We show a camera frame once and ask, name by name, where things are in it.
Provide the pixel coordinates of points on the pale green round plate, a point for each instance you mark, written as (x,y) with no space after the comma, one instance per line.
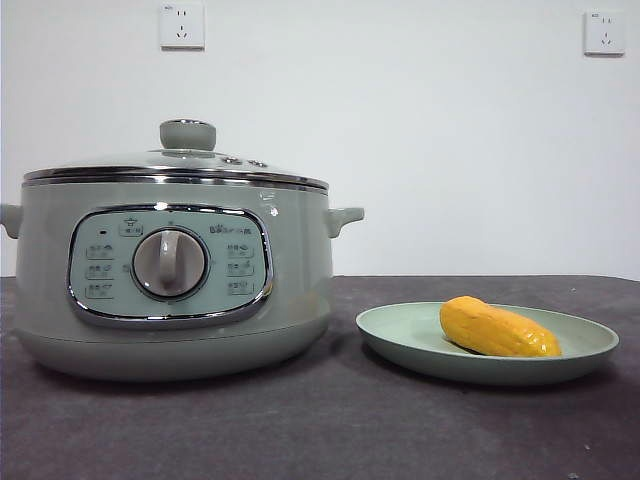
(400,330)

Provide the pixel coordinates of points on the grey steamer dial knob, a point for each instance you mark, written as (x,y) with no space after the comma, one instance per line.
(170,262)

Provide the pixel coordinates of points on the pale green electric steamer pot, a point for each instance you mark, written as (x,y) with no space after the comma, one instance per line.
(300,300)

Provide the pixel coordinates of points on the yellow corn cob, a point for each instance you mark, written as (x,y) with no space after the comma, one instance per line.
(495,327)

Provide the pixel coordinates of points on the white wall socket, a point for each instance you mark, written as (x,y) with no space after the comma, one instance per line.
(182,25)
(605,32)

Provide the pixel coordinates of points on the glass lid with green knob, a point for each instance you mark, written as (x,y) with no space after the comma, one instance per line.
(187,135)

